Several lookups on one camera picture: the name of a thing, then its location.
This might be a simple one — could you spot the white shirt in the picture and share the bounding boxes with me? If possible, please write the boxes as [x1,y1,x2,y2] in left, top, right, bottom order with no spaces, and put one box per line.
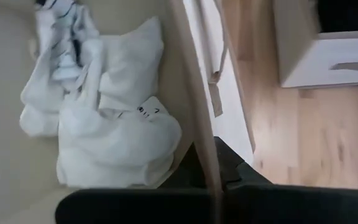
[19,15,183,190]

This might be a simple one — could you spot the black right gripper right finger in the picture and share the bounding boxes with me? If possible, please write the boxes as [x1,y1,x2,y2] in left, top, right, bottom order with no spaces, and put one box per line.
[214,136,358,224]

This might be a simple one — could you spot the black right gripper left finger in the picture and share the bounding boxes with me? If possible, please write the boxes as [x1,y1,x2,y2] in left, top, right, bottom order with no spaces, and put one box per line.
[54,136,223,224]

